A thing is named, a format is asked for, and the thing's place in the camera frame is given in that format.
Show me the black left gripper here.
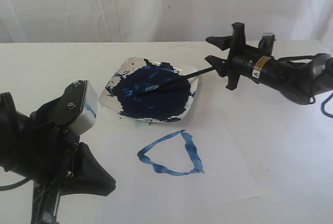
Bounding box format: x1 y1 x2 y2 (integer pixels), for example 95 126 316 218
15 104 116 223

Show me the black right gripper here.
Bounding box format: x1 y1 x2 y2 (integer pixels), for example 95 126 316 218
204 22 274 90

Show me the black paintbrush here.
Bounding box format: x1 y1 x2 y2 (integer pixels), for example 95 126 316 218
133 67 215 95

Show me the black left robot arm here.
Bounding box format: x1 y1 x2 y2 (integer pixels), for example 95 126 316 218
1 92 116 223

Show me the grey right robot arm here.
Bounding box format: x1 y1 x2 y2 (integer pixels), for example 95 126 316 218
205 22 332 105

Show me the white paper sheet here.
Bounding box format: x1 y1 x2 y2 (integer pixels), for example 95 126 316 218
97 114 257 223

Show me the white square paint plate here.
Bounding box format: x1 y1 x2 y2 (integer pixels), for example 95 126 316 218
98 57 198 122

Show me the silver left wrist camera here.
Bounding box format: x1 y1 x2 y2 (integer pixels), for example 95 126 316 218
54 80 98 136

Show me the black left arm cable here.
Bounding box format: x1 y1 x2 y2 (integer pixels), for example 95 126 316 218
0 178 28 191

